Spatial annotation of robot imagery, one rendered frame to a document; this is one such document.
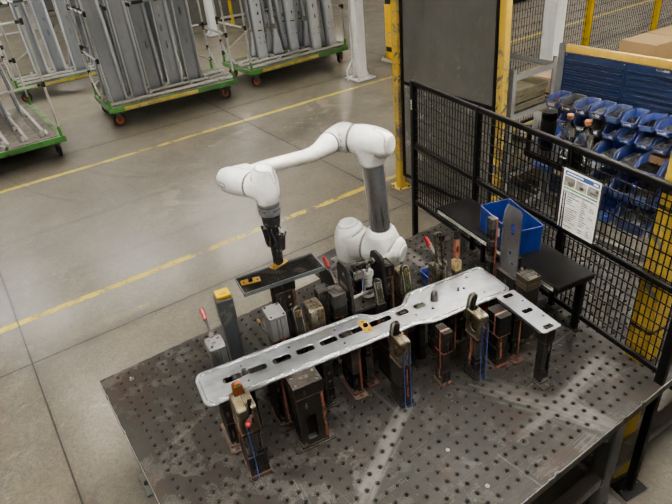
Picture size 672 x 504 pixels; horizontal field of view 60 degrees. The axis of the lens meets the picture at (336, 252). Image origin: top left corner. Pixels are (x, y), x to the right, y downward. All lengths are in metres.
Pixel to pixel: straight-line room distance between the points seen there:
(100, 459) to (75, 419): 0.40
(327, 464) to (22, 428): 2.22
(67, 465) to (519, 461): 2.42
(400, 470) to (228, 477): 0.65
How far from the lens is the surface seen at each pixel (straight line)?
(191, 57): 9.32
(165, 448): 2.55
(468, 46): 4.67
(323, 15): 10.35
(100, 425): 3.81
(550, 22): 6.72
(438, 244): 2.63
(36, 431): 3.97
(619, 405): 2.65
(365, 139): 2.57
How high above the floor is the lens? 2.54
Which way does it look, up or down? 32 degrees down
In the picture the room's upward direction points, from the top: 6 degrees counter-clockwise
